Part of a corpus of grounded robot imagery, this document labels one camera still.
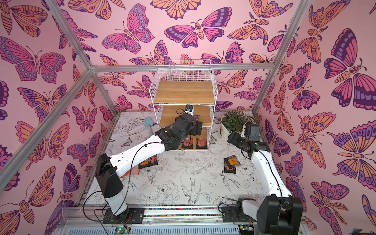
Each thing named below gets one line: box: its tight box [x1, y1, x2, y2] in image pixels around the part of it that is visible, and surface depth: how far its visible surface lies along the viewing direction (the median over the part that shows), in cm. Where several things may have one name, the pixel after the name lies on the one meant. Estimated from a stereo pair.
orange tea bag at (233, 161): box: [227, 155, 241, 168], surface depth 94 cm
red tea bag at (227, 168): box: [223, 157, 237, 175], surface depth 91 cm
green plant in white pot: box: [217, 110, 247, 140], surface depth 92 cm
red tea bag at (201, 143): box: [195, 138, 208, 149], surface depth 102 cm
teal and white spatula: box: [143, 116, 154, 137], surface depth 116 cm
